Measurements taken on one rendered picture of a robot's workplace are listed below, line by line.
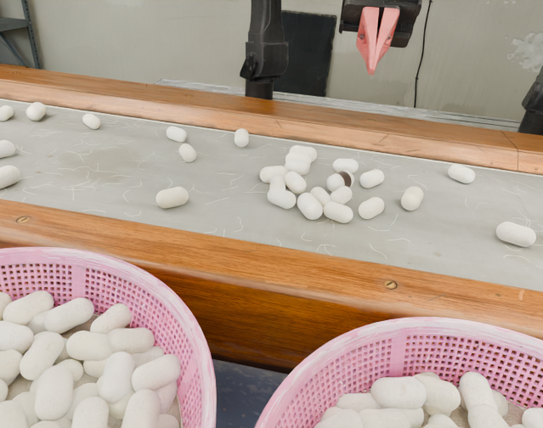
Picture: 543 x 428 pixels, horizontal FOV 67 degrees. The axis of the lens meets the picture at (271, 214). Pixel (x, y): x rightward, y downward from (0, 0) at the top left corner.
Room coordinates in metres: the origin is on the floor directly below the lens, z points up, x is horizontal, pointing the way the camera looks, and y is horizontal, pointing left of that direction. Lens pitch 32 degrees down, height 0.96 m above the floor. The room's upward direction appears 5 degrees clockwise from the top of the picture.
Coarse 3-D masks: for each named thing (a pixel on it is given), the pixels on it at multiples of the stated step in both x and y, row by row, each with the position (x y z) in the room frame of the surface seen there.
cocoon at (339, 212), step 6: (330, 204) 0.37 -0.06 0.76; (336, 204) 0.37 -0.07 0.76; (324, 210) 0.37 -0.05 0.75; (330, 210) 0.36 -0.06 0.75; (336, 210) 0.36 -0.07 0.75; (342, 210) 0.36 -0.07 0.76; (348, 210) 0.36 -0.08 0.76; (330, 216) 0.36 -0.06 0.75; (336, 216) 0.36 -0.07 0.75; (342, 216) 0.36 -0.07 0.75; (348, 216) 0.36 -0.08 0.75; (342, 222) 0.36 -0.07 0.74
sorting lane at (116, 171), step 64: (0, 128) 0.52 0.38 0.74; (64, 128) 0.54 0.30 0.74; (128, 128) 0.57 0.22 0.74; (192, 128) 0.59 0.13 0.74; (0, 192) 0.36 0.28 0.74; (64, 192) 0.37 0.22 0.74; (128, 192) 0.38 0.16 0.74; (192, 192) 0.40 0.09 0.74; (256, 192) 0.41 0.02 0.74; (384, 192) 0.44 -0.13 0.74; (448, 192) 0.46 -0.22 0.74; (512, 192) 0.47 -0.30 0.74; (384, 256) 0.31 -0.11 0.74; (448, 256) 0.32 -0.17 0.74; (512, 256) 0.33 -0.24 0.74
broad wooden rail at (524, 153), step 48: (0, 96) 0.64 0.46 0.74; (48, 96) 0.64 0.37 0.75; (96, 96) 0.64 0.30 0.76; (144, 96) 0.65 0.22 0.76; (192, 96) 0.67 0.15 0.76; (240, 96) 0.70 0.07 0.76; (336, 144) 0.57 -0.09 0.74; (384, 144) 0.57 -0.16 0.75; (432, 144) 0.57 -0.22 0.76; (480, 144) 0.57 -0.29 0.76; (528, 144) 0.59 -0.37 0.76
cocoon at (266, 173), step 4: (264, 168) 0.44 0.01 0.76; (268, 168) 0.44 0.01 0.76; (272, 168) 0.44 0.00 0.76; (276, 168) 0.44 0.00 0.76; (280, 168) 0.44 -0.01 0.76; (284, 168) 0.44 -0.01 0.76; (260, 172) 0.44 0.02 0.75; (264, 172) 0.43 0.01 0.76; (268, 172) 0.43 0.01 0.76; (272, 172) 0.43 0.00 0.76; (276, 172) 0.43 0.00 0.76; (280, 172) 0.44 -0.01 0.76; (284, 172) 0.44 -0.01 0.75; (260, 176) 0.43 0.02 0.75; (264, 176) 0.43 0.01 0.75; (268, 176) 0.43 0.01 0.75; (272, 176) 0.43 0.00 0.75; (284, 176) 0.44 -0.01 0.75; (264, 180) 0.43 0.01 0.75; (268, 180) 0.43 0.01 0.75
